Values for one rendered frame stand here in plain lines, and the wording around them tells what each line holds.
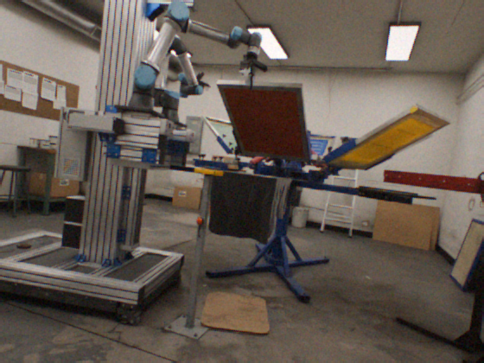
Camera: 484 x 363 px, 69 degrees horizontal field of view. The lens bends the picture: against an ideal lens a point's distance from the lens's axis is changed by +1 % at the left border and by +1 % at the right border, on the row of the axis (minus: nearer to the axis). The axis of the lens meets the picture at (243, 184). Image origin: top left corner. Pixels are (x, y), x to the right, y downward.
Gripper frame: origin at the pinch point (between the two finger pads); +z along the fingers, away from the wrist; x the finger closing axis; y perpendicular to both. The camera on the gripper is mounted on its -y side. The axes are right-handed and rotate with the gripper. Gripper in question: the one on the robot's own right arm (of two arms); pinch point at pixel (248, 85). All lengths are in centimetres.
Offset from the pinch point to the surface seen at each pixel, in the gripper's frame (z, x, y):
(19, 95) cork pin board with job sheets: -48, -136, 378
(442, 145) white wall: -166, -446, -185
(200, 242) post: 97, -13, 11
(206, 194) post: 70, -4, 11
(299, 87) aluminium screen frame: -8.2, -14.4, -27.9
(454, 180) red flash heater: 25, -59, -125
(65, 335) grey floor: 160, 13, 61
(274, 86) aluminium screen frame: -8.1, -14.6, -11.7
